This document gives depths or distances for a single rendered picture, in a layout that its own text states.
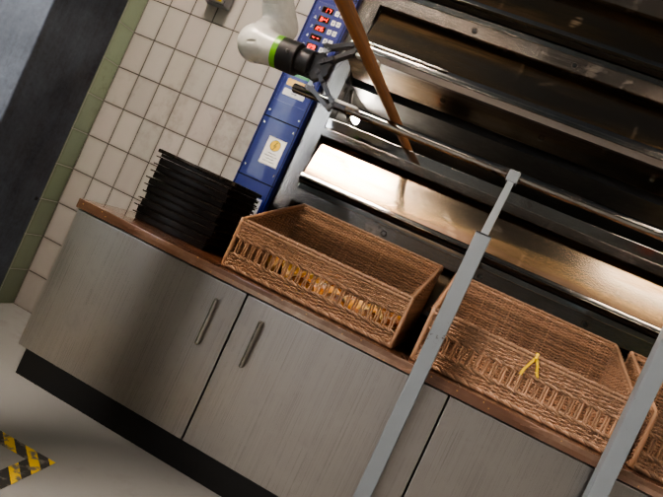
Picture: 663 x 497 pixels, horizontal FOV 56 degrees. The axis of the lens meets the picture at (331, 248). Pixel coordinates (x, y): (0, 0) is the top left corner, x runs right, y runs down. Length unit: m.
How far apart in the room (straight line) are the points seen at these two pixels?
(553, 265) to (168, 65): 1.63
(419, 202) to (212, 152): 0.81
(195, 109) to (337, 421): 1.37
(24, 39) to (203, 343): 0.90
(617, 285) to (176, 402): 1.42
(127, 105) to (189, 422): 1.35
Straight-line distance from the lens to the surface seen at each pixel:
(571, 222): 2.19
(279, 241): 1.75
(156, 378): 1.85
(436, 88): 2.15
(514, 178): 1.81
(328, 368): 1.67
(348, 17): 1.23
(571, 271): 2.18
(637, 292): 2.22
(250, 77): 2.46
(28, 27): 1.34
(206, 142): 2.45
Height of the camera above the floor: 0.80
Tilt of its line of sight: 1 degrees down
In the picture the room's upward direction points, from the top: 25 degrees clockwise
